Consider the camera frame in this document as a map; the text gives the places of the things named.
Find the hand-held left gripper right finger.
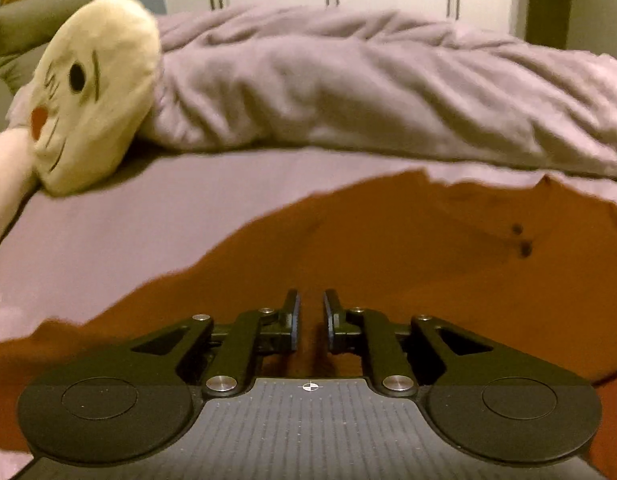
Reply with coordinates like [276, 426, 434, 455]
[323, 288, 495, 399]

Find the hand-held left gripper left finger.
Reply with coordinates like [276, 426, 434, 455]
[131, 288, 301, 399]

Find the orange-brown shirt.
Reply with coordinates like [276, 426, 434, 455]
[0, 170, 617, 480]

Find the lilac bed sheet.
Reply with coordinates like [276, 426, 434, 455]
[0, 146, 617, 480]

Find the lilac crumpled duvet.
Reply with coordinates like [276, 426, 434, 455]
[6, 2, 617, 178]

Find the cream plush toy with face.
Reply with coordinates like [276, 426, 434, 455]
[0, 0, 162, 261]

